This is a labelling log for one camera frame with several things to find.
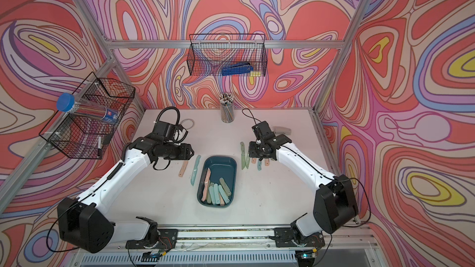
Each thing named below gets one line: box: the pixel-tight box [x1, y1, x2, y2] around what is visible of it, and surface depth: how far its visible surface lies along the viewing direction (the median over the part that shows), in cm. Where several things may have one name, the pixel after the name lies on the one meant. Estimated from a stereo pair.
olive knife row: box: [219, 177, 232, 196], surface depth 88 cm
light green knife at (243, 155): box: [239, 141, 246, 170], surface depth 100 cm
